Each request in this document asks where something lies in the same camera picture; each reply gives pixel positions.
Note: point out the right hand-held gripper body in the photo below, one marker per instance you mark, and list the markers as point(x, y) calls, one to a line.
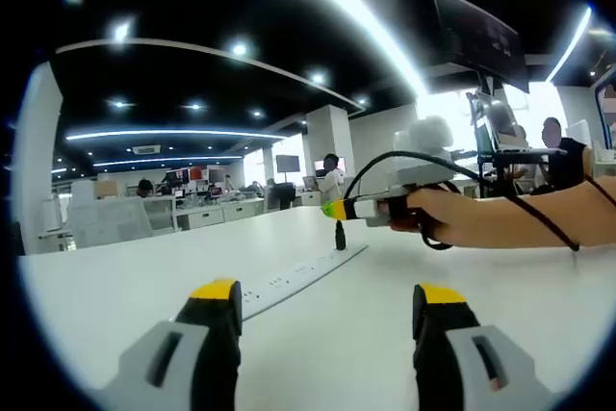
point(423, 161)

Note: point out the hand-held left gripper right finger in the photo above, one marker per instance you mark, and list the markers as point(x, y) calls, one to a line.
point(452, 358)

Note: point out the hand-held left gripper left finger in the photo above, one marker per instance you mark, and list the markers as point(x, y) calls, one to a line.
point(159, 363)

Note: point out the white desk USB port strip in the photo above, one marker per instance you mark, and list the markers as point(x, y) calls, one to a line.
point(289, 281)

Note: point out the white desk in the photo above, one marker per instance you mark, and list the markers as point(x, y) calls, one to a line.
point(337, 334)

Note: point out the person's right hand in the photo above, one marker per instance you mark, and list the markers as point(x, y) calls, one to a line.
point(438, 213)

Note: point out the black office chair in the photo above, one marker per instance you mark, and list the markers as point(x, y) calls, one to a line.
point(280, 197)

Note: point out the standing display screen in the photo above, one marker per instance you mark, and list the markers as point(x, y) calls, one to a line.
point(287, 163)

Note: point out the laptop on stand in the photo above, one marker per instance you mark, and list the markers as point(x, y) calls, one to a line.
point(503, 122)

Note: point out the hanging black monitor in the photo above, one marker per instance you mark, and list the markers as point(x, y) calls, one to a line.
point(481, 40)

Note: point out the white drawer cabinet row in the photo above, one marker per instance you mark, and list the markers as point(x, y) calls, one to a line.
point(216, 216)

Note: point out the white mesh office chair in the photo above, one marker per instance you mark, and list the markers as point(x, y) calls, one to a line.
point(110, 221)

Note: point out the long ceiling light strip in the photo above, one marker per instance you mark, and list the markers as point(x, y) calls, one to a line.
point(366, 11)

